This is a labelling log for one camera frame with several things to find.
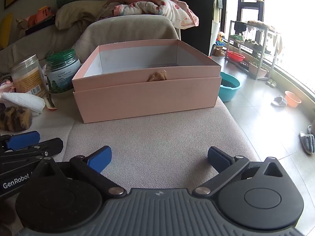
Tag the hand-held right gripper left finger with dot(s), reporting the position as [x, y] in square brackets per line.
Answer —
[101, 159]

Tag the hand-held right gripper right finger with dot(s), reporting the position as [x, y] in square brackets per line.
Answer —
[217, 158]

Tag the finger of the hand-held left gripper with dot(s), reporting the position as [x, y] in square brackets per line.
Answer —
[46, 146]
[23, 139]

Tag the pink cardboard box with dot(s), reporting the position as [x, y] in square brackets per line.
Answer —
[137, 83]

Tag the tiger striped plush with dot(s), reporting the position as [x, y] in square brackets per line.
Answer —
[14, 119]

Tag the white crumpled tissue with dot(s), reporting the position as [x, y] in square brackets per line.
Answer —
[23, 102]

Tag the clear plastic jar orange label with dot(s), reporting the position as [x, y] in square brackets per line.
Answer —
[25, 77]

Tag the teal plastic basin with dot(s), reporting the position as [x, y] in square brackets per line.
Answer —
[228, 89]

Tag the green lidded jar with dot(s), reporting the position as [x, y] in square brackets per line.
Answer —
[62, 71]

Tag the striped grey slipper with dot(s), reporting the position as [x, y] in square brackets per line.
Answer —
[307, 142]

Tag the pair of grey sandals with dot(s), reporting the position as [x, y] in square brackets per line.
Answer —
[271, 83]

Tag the orange plastic basin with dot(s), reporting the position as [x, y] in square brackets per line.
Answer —
[292, 99]

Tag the tan ribbon tab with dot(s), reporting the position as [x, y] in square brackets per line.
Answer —
[157, 76]

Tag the red plastic basin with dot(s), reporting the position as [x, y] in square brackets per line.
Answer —
[235, 56]

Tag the pair of brown boots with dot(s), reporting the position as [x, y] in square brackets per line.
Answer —
[219, 51]

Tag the yellow cushion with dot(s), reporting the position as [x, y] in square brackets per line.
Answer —
[6, 29]

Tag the metal shoe rack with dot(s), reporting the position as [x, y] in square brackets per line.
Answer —
[257, 51]

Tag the dark blue flat box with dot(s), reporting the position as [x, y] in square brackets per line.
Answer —
[40, 26]

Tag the tan plush toy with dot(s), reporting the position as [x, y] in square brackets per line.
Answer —
[22, 24]

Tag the colourful toy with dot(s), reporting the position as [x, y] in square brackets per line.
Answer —
[220, 39]

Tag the orange pink toy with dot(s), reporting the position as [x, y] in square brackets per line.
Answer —
[40, 13]

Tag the beige pillow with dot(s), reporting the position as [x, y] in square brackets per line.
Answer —
[73, 14]

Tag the pink printed blanket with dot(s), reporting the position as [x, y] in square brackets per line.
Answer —
[152, 7]

